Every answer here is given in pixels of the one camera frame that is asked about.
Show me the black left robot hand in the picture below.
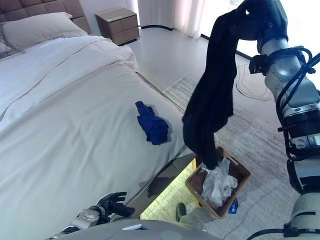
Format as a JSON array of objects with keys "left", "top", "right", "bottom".
[{"left": 96, "top": 191, "right": 136, "bottom": 218}]

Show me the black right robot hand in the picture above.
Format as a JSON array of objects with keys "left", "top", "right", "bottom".
[{"left": 236, "top": 0, "right": 289, "bottom": 42}]

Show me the blue garment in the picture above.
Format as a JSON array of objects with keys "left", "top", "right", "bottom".
[{"left": 134, "top": 100, "right": 173, "bottom": 147}]

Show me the black garment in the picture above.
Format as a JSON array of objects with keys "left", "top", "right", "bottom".
[{"left": 181, "top": 8, "right": 258, "bottom": 171}]

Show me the white garment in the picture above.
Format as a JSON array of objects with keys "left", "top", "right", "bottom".
[{"left": 201, "top": 157, "right": 239, "bottom": 207}]

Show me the brown wooden basket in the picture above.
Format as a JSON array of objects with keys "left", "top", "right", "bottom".
[{"left": 184, "top": 146, "right": 252, "bottom": 220}]

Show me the bed with white duvet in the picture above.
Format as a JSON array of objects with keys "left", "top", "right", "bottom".
[{"left": 0, "top": 34, "right": 188, "bottom": 240}]

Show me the blue basket tag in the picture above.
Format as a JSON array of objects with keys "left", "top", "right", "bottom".
[{"left": 228, "top": 199, "right": 240, "bottom": 215}]

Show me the grey robot torso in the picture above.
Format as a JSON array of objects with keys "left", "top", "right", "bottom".
[{"left": 49, "top": 219, "right": 221, "bottom": 240}]

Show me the small oval floor mat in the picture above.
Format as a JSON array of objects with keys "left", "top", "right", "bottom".
[{"left": 234, "top": 63, "right": 273, "bottom": 101}]

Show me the grey woven rug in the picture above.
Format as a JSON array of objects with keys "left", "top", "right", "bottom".
[{"left": 162, "top": 74, "right": 306, "bottom": 240}]

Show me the brown wooden nightstand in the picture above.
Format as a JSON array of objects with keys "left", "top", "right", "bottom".
[{"left": 94, "top": 6, "right": 140, "bottom": 46}]

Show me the plain white pillow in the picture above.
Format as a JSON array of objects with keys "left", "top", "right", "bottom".
[{"left": 1, "top": 11, "right": 88, "bottom": 52}]

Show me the brown padded headboard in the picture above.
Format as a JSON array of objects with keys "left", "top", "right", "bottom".
[{"left": 0, "top": 0, "right": 92, "bottom": 35}]

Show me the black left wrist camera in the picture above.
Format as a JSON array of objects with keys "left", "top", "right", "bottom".
[{"left": 97, "top": 211, "right": 111, "bottom": 225}]

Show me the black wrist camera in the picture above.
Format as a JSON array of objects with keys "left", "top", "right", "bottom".
[
  {"left": 97, "top": 211, "right": 111, "bottom": 225},
  {"left": 249, "top": 54, "right": 269, "bottom": 75}
]

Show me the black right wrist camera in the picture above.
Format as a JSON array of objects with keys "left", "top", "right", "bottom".
[{"left": 249, "top": 54, "right": 269, "bottom": 75}]

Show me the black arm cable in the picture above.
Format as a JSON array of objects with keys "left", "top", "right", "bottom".
[{"left": 274, "top": 44, "right": 320, "bottom": 161}]

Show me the reflective bed frame base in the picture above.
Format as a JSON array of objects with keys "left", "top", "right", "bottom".
[{"left": 124, "top": 69, "right": 201, "bottom": 216}]

